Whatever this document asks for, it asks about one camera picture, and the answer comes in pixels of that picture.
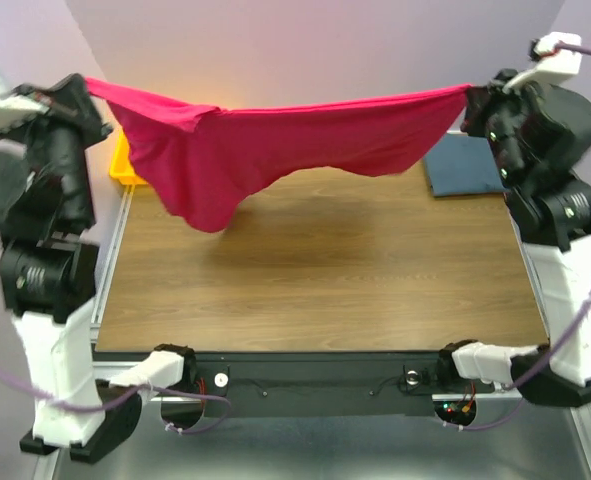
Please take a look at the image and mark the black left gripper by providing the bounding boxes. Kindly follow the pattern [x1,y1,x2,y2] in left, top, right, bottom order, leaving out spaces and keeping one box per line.
[0,70,113,229]

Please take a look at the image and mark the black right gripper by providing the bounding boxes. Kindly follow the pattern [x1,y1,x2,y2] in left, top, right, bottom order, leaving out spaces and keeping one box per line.
[467,69,558,193]

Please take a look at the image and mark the pink t shirt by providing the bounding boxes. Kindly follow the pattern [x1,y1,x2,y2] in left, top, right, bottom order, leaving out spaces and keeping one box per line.
[86,78,470,233]

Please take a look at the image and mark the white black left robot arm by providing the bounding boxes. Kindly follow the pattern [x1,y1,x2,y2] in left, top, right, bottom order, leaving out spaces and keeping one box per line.
[0,74,198,464]

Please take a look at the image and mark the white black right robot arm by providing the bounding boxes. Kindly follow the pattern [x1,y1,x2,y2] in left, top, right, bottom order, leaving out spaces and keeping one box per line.
[435,69,591,407]

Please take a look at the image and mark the yellow plastic tray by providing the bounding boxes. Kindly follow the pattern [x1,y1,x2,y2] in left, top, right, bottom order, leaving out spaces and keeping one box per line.
[109,131,148,187]

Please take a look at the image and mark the folded teal t shirt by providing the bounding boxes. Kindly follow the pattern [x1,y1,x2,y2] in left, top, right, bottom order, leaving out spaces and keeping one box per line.
[424,134,505,197]

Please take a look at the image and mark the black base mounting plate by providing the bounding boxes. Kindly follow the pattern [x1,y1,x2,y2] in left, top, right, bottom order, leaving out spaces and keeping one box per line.
[89,349,506,419]

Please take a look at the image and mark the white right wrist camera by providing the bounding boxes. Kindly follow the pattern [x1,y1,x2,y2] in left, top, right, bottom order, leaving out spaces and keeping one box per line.
[503,32,582,93]

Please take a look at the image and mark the aluminium frame rails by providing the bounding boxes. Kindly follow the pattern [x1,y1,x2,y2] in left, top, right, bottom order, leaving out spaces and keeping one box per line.
[32,187,591,479]

